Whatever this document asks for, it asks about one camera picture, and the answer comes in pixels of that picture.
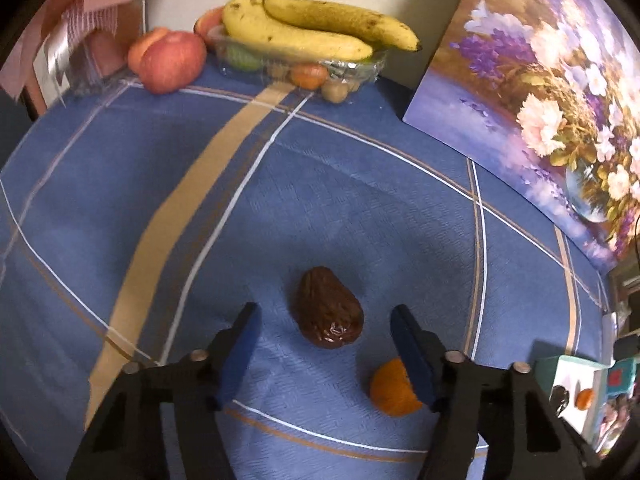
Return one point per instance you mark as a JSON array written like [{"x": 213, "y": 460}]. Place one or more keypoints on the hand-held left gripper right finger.
[{"x": 412, "y": 355}]

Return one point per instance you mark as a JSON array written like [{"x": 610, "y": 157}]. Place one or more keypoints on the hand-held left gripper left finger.
[{"x": 240, "y": 355}]

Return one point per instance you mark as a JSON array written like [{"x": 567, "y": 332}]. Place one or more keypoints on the small orange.
[
  {"x": 389, "y": 390},
  {"x": 307, "y": 75}
]

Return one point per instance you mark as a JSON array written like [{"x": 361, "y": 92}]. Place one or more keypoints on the brown avocado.
[{"x": 330, "y": 307}]

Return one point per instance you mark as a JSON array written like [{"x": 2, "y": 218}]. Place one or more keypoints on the dark avocado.
[{"x": 560, "y": 399}]

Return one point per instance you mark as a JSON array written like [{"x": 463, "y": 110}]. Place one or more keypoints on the white tray with green rim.
[{"x": 570, "y": 375}]

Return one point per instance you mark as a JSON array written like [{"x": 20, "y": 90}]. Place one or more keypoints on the blue checked tablecloth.
[{"x": 250, "y": 220}]

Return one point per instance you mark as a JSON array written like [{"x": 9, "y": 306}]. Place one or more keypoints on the teal box with red label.
[{"x": 622, "y": 377}]

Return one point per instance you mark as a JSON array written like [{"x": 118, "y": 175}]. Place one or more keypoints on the pile of colourful toys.
[{"x": 612, "y": 425}]

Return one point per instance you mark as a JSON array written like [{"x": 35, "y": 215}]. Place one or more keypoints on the small olive fruit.
[{"x": 335, "y": 92}]

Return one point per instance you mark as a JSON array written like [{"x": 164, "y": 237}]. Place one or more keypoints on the clear plastic fruit container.
[{"x": 350, "y": 70}]

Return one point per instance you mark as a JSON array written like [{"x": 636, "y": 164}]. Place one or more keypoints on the small green fruit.
[{"x": 243, "y": 58}]

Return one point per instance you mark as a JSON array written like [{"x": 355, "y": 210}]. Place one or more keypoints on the red apple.
[{"x": 170, "y": 62}]

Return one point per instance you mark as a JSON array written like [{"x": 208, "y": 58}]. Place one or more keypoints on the flower painting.
[{"x": 550, "y": 85}]

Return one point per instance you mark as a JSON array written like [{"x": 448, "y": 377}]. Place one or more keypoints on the yellow banana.
[
  {"x": 280, "y": 32},
  {"x": 340, "y": 17}
]

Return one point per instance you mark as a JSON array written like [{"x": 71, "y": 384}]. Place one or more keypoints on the pink peach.
[{"x": 209, "y": 21}]

